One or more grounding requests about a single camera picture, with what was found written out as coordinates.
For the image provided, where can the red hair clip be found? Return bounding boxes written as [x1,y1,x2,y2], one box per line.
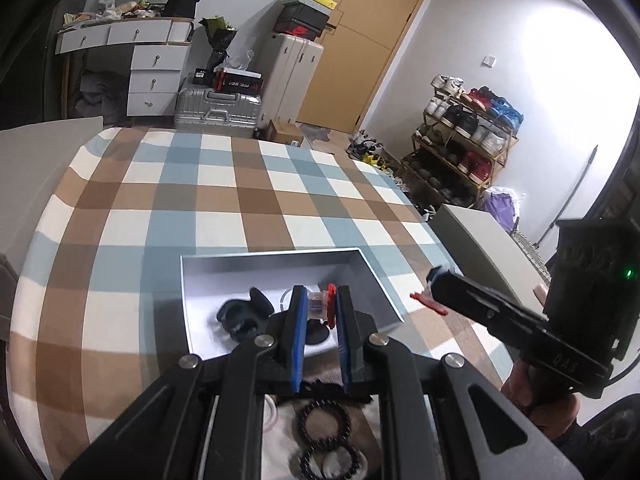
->
[410,292,448,316]

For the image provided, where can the red round badge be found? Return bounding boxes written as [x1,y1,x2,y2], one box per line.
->
[307,283,337,330]

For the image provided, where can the person's right hand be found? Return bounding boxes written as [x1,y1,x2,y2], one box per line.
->
[500,360,580,440]

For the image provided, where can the white round pin badge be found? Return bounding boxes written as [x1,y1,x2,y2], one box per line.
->
[262,394,279,434]

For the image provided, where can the black comb hair clip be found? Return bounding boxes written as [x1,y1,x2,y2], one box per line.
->
[297,379,373,405]

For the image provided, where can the purple plastic bag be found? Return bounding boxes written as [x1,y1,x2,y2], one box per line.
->
[480,186,525,233]

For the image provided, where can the checkered plaid tablecloth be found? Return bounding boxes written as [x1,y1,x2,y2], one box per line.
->
[9,128,512,479]

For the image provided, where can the black claw hair clip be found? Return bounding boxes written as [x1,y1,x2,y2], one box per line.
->
[216,287,274,344]

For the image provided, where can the grey open cardboard box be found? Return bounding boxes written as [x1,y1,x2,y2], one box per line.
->
[181,248,404,360]

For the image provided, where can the shoe rack with shoes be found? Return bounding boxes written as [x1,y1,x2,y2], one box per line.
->
[401,75,524,208]

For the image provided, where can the small cardboard box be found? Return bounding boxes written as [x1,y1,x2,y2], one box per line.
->
[266,120,304,145]

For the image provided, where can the silver suitcase lying flat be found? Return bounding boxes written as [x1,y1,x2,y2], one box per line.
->
[174,87,262,139]

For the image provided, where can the black red box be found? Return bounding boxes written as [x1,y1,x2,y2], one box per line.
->
[192,67,264,96]

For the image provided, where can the wooden door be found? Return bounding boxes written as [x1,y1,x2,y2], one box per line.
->
[298,0,423,132]

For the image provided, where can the white upright suitcase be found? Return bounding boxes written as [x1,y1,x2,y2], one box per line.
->
[254,34,323,130]

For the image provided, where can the white desk with drawers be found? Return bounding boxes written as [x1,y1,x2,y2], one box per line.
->
[55,18,194,118]

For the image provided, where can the stacked shoe boxes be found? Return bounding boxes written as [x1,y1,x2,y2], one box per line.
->
[272,0,337,41]

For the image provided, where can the black bead bracelet upper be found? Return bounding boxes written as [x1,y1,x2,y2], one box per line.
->
[295,398,353,444]

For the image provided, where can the black bead bracelet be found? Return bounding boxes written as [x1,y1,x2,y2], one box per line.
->
[298,441,362,480]
[295,398,353,444]

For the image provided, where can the black bead bracelet lower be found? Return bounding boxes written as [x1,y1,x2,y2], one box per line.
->
[298,441,362,480]

